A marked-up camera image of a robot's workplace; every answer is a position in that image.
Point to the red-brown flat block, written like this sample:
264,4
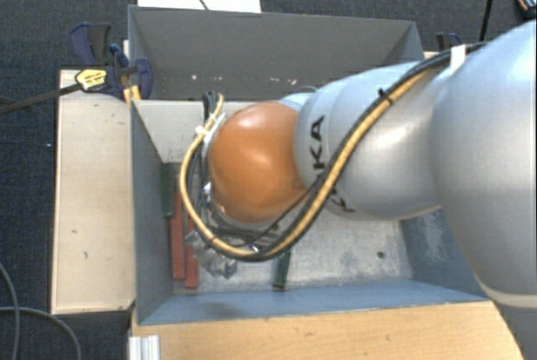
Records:
192,270
178,245

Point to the pale wood flat board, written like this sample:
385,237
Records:
92,203

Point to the grey metal bin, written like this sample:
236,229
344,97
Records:
251,48

